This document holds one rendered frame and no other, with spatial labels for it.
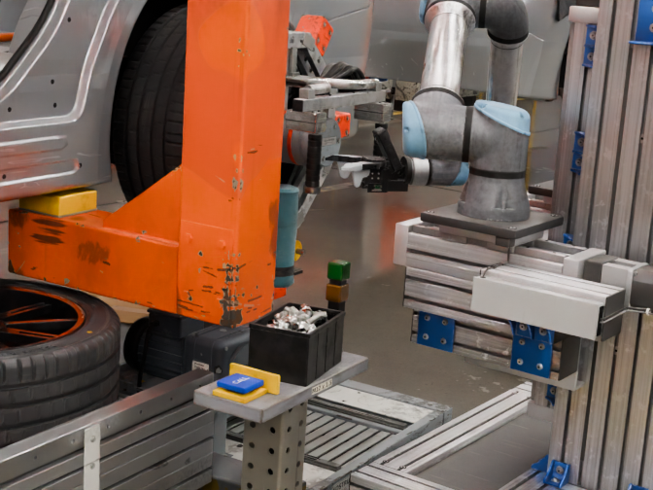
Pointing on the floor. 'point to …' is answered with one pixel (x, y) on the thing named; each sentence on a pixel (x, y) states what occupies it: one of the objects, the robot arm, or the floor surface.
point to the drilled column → (275, 451)
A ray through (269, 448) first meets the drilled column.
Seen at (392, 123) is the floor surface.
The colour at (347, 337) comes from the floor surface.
